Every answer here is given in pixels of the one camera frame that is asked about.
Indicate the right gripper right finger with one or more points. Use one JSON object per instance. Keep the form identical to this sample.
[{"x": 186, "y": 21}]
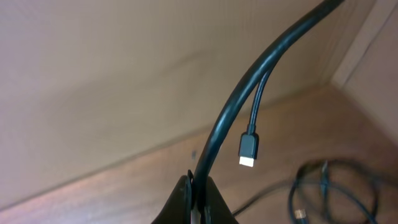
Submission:
[{"x": 215, "y": 209}]

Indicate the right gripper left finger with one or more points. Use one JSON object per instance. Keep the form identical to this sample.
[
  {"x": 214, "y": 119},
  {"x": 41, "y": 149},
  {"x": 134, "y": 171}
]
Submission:
[{"x": 177, "y": 209}]

